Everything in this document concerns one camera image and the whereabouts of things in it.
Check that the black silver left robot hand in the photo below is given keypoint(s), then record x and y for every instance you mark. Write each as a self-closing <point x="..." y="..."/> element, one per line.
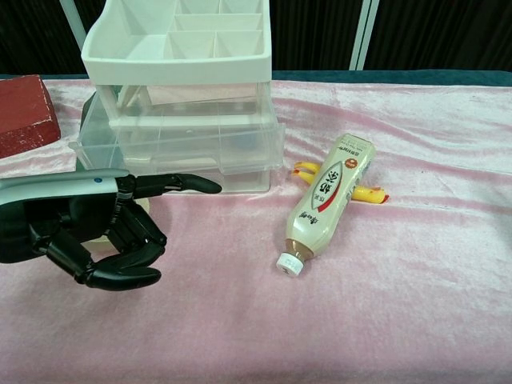
<point x="80" y="184"/>

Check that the clear plastic drawer organizer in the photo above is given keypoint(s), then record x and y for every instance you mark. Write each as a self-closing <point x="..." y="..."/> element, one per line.
<point x="180" y="68"/>

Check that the red brick block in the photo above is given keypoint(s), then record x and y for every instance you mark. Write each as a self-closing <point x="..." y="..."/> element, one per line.
<point x="24" y="112"/>

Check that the cream milk tea bottle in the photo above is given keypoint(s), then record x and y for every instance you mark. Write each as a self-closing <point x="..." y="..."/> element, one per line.
<point x="332" y="192"/>

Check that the yellow rubber chicken toy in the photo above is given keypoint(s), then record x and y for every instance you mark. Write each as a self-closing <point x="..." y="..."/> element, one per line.
<point x="369" y="194"/>

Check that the pink velvet cloth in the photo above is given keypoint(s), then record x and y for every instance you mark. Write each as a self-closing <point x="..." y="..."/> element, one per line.
<point x="360" y="300"/>

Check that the dark teal table cover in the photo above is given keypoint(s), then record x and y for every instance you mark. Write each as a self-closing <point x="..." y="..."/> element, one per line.
<point x="380" y="76"/>

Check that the white partition post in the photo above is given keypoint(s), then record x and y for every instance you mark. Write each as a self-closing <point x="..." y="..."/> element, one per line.
<point x="364" y="36"/>
<point x="74" y="18"/>

